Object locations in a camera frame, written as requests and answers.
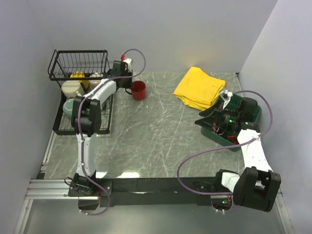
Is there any yellow folded cloth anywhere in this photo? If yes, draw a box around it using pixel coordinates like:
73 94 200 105
173 67 226 111

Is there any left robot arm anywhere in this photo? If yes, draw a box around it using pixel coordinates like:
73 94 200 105
71 58 133 196

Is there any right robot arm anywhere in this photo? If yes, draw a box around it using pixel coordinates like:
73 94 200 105
195 95 281 212

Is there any pink mug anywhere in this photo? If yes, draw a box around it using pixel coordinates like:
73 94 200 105
89 73 103 91

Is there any floral mug green inside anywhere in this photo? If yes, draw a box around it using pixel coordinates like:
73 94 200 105
61 80 85 99

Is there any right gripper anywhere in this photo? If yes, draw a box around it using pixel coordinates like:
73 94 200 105
195 98 241 131

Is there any red mug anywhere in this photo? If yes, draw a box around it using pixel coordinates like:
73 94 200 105
125 80 146 101

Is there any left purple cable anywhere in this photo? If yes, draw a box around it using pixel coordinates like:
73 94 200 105
77 48 147 216

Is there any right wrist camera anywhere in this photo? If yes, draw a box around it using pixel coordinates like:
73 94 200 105
219 89 233 110

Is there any speckled teal mug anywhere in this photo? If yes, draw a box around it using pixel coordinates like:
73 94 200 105
62 99 74 119

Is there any yellow enamel mug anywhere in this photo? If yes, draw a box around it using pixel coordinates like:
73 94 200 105
70 71 89 89

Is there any aluminium rail frame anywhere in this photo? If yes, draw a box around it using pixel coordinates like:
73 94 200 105
13 176 293 234

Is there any black wire dish rack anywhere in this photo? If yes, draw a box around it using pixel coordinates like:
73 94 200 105
48 50 114 136

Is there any green compartment organizer box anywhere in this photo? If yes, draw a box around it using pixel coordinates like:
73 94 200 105
201 95 261 146

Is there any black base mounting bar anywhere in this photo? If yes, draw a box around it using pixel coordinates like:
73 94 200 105
68 178 211 210

